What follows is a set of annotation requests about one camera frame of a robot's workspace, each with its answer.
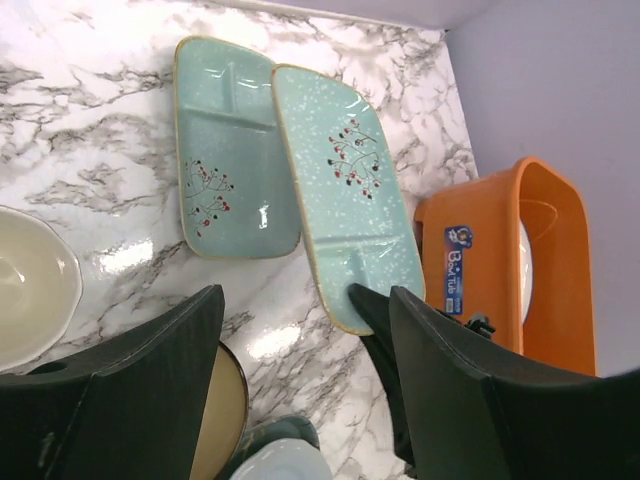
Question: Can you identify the floral blossom tray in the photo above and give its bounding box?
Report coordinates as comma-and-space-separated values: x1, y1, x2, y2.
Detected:
216, 414, 320, 480

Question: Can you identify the mint rectangular dish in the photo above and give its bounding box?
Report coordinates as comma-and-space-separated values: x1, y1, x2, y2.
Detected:
173, 36, 301, 259
272, 64, 425, 336

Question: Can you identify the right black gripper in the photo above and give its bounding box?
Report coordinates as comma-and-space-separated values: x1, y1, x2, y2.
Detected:
347, 283, 496, 463

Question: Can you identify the dark green mug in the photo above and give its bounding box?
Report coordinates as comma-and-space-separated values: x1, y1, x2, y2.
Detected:
1, 206, 83, 370

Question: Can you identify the brown cream bowl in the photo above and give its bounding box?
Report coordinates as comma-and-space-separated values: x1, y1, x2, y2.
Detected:
190, 342, 249, 479

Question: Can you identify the light blue scalloped plate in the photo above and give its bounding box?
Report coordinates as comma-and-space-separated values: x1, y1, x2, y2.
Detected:
230, 439, 333, 480

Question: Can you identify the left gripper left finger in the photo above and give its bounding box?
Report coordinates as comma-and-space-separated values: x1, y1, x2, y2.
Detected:
1, 285, 225, 479

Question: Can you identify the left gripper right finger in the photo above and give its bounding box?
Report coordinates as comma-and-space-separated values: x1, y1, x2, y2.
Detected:
389, 287, 639, 479

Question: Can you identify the orange plastic bin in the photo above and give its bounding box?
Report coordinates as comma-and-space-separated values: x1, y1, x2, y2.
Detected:
414, 157, 597, 376

